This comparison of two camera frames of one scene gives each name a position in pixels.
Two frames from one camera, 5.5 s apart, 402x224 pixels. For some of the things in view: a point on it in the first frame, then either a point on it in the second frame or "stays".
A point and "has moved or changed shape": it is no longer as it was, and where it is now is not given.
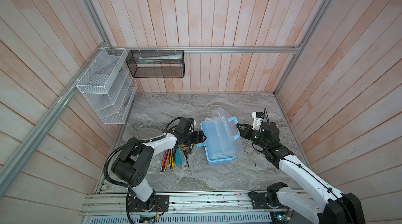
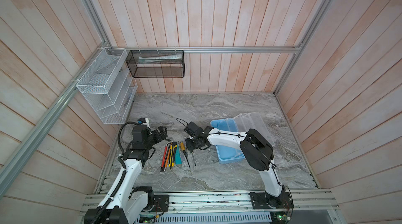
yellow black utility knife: [172, 157] stays
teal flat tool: [178, 160] stays
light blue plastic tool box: [221, 133] has moved or changed shape
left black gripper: [196, 140] to [158, 138]
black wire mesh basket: [156, 63] stays
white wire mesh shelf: [109, 84] stays
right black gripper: [248, 128] to [188, 144]
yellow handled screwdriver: [183, 148] stays
